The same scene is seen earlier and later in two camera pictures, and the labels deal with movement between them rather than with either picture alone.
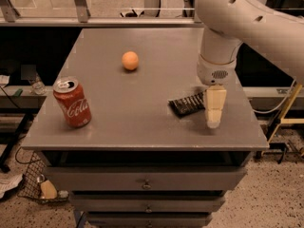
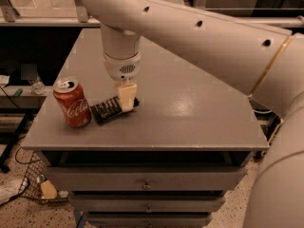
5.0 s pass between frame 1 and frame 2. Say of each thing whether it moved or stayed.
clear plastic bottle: stayed
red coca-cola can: stayed
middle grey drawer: stayed
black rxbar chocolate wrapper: moved
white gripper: moved
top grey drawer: stayed
